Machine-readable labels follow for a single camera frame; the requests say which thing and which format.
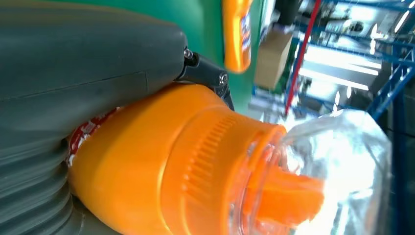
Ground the blue metal rack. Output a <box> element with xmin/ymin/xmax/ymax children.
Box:
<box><xmin>292</xmin><ymin>0</ymin><xmax>415</xmax><ymax>235</ymax></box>

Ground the red pole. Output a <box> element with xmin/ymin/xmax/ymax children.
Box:
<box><xmin>284</xmin><ymin>0</ymin><xmax>322</xmax><ymax>116</ymax></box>

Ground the orange detergent bottle clear cap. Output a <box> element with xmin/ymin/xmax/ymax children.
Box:
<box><xmin>66</xmin><ymin>82</ymin><xmax>393</xmax><ymax>235</ymax></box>
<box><xmin>222</xmin><ymin>0</ymin><xmax>254</xmax><ymax>73</ymax></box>

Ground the brown cardboard box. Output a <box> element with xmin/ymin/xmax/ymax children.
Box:
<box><xmin>254</xmin><ymin>29</ymin><xmax>294</xmax><ymax>90</ymax></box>

